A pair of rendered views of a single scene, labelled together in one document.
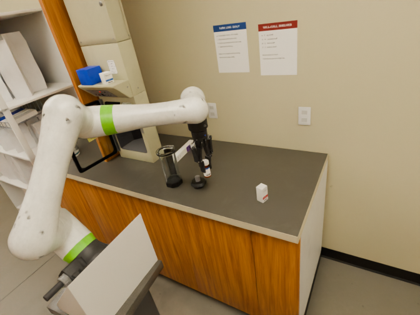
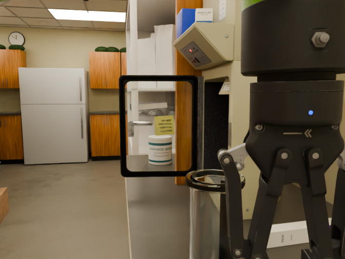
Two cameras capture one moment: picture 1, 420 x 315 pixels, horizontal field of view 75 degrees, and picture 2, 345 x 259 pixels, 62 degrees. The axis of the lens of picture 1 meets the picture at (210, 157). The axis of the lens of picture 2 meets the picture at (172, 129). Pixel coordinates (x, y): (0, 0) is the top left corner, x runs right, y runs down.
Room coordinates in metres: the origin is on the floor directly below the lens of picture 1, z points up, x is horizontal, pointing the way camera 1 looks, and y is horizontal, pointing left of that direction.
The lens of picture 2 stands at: (0.91, -0.07, 1.32)
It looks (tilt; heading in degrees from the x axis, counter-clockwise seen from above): 7 degrees down; 45
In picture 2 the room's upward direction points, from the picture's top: straight up
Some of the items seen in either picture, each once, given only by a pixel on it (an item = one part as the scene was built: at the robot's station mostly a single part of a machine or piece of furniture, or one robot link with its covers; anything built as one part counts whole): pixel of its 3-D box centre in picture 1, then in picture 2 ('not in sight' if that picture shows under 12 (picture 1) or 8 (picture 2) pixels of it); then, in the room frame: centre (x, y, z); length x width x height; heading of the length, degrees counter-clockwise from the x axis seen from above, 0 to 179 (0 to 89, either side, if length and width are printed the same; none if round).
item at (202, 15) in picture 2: (106, 77); (203, 20); (1.63, 0.50, 1.54); 0.05 x 0.05 x 0.06; 43
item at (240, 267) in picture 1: (176, 211); not in sight; (1.66, 0.33, 0.45); 2.05 x 0.67 x 0.90; 55
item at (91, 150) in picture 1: (89, 136); (158, 127); (1.67, 0.75, 1.19); 0.30 x 0.01 x 0.40; 138
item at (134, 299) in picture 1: (108, 285); not in sight; (0.73, 0.49, 0.92); 0.32 x 0.32 x 0.04; 60
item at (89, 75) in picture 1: (90, 75); (192, 25); (1.71, 0.61, 1.56); 0.10 x 0.10 x 0.09; 55
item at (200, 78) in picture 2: (110, 126); (199, 126); (1.79, 0.64, 1.19); 0.03 x 0.02 x 0.39; 55
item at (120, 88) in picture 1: (105, 90); (198, 50); (1.66, 0.55, 1.46); 0.32 x 0.11 x 0.10; 55
